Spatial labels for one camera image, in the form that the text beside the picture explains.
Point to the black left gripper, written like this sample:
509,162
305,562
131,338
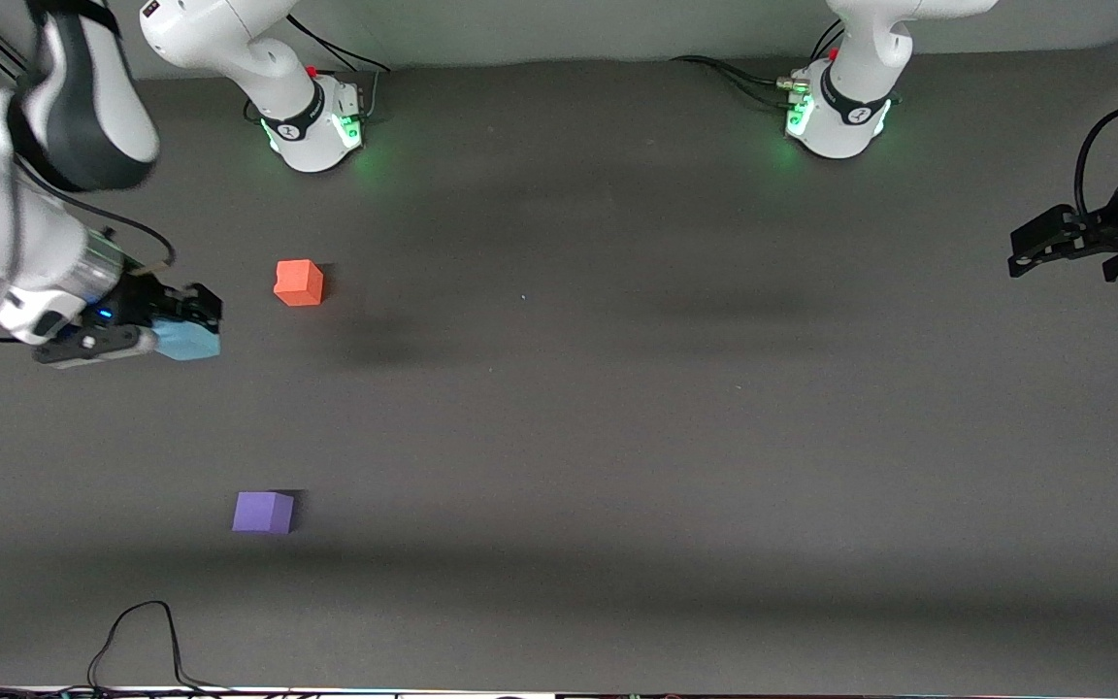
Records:
1105,234

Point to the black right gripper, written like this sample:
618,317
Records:
144,303

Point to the light blue foam block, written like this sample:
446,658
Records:
190,342

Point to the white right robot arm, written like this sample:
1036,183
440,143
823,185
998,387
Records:
229,39

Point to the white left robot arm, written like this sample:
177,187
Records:
850,49

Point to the orange foam block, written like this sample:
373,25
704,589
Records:
299,283

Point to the purple foam block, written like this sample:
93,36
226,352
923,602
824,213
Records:
262,513

